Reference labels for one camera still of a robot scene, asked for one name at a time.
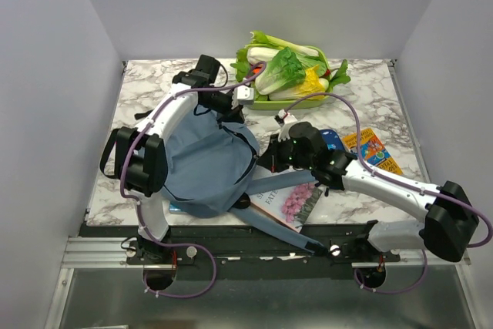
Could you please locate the celery stalk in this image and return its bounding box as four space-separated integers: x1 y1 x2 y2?
248 30 320 57

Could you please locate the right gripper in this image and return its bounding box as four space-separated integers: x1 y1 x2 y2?
256 132 314 173

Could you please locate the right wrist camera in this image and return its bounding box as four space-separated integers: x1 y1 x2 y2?
274 109 298 142

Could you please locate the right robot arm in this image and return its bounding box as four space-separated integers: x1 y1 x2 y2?
257 122 479 262

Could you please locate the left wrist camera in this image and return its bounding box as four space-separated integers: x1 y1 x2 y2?
232 86 255 109

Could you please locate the teal blue book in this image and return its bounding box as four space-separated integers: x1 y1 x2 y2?
168 202 189 214

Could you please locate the blue dinosaur pencil case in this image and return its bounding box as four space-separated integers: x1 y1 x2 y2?
320 129 345 150

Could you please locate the yellow napa cabbage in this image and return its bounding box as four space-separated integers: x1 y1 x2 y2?
268 65 329 101

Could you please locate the green napa cabbage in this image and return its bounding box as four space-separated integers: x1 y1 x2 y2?
255 47 306 95

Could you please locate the orange blue children's book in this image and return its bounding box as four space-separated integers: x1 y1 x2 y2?
361 128 403 175

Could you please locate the spinach bunch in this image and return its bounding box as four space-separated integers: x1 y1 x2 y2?
329 59 351 91

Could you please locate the designer fate flower book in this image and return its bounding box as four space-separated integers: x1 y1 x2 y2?
250 183 324 233

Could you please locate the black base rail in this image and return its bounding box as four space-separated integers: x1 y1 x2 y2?
64 224 424 280

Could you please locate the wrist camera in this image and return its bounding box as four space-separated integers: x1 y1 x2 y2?
232 86 255 109
274 109 298 142

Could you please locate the blue student backpack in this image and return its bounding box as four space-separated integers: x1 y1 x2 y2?
99 104 328 257

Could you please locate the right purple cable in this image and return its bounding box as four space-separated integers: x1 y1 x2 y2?
275 92 493 294

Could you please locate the green vegetable tray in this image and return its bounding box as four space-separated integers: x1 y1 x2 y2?
235 45 334 111

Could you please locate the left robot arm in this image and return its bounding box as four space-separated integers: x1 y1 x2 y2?
106 55 244 264

